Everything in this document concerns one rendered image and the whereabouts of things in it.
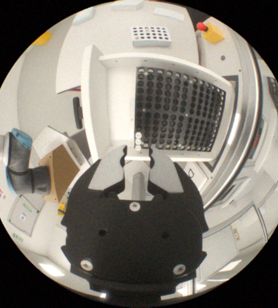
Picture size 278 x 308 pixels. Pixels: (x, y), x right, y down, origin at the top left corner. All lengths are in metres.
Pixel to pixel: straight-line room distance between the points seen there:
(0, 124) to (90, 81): 3.14
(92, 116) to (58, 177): 0.35
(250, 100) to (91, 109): 0.34
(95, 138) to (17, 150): 0.31
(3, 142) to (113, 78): 0.40
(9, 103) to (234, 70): 3.53
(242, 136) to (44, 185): 0.68
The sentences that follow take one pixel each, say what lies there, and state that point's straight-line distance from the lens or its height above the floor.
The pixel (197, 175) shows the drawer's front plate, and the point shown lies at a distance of 0.35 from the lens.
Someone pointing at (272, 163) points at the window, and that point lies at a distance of 0.25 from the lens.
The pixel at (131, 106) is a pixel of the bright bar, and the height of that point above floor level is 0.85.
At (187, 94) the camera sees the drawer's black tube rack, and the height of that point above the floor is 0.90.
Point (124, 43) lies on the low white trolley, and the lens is 0.41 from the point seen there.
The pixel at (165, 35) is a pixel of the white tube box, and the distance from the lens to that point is 0.41.
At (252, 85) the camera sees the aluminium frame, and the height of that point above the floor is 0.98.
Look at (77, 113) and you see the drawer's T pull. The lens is 0.22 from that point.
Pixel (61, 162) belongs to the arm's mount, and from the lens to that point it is 0.50.
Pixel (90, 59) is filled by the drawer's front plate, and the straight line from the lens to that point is 0.21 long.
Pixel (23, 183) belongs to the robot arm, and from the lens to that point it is 0.48.
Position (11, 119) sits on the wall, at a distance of 3.33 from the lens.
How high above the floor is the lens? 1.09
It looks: 59 degrees down
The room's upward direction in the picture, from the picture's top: 180 degrees clockwise
